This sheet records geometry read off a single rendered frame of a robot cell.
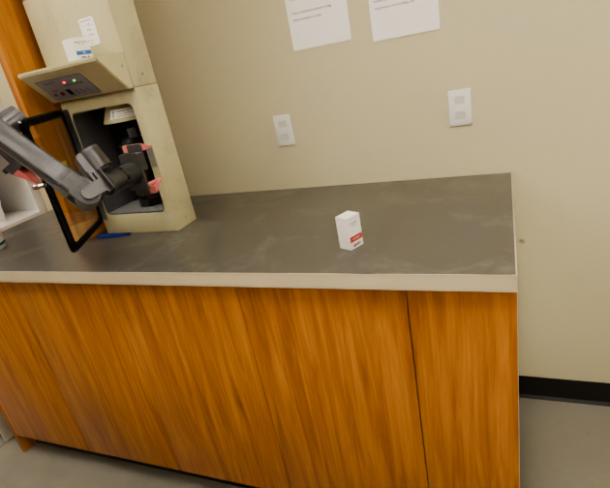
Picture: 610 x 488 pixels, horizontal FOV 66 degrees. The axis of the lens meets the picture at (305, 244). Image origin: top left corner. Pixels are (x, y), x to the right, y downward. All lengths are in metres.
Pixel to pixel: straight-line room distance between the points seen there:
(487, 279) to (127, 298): 1.02
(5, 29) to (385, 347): 1.46
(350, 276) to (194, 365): 0.65
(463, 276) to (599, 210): 0.83
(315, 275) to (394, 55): 0.85
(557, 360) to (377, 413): 0.91
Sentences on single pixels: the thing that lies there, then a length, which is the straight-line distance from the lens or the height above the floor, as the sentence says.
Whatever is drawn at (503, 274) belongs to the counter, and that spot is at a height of 0.94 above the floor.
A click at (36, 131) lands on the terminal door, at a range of 1.56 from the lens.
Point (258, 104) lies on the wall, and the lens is 1.84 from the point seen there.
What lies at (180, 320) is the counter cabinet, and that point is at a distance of 1.43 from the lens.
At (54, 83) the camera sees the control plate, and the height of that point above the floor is 1.46.
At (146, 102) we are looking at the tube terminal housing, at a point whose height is 1.36.
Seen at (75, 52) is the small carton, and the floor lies 1.53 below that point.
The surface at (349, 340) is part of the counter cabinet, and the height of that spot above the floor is 0.73.
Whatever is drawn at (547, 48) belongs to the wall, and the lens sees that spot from 1.63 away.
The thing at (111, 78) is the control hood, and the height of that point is 1.45.
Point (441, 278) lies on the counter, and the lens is 1.02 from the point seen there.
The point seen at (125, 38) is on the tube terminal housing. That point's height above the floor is 1.55.
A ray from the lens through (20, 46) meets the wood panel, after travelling 1.83.
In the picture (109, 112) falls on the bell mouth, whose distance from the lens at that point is 1.69.
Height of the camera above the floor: 1.42
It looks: 22 degrees down
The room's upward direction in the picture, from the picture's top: 11 degrees counter-clockwise
